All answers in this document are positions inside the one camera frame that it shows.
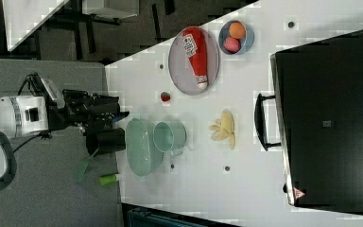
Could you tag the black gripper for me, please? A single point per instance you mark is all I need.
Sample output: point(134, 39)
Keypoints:
point(74, 108)

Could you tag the peeled toy banana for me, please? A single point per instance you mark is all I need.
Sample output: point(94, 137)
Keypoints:
point(224, 129)

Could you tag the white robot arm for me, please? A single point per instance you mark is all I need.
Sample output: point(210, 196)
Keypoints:
point(41, 113)

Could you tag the green mug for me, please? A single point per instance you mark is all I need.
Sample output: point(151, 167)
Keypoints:
point(170, 137)

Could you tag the black cylinder container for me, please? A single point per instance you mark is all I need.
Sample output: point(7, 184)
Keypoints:
point(106, 142)

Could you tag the red toy strawberry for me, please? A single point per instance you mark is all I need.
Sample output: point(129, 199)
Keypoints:
point(165, 96)

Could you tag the green marker pen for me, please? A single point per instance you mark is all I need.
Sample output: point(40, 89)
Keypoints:
point(108, 179)

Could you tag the green spatula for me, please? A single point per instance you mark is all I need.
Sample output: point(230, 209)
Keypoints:
point(83, 165)

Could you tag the grey oval tray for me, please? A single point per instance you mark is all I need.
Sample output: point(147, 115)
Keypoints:
point(181, 70)

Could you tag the red ketchup bottle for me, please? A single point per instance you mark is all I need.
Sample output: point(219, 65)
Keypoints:
point(194, 45)

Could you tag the pink toy fruit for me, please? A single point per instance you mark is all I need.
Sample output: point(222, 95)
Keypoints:
point(232, 45)

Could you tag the blue-grey bowl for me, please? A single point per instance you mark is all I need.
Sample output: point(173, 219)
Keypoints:
point(246, 43)

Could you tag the white background table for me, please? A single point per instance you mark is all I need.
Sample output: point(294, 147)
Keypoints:
point(23, 17)

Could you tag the orange toy fruit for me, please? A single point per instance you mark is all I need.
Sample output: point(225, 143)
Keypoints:
point(237, 30)

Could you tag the black oven appliance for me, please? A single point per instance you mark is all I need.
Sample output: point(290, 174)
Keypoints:
point(319, 98)

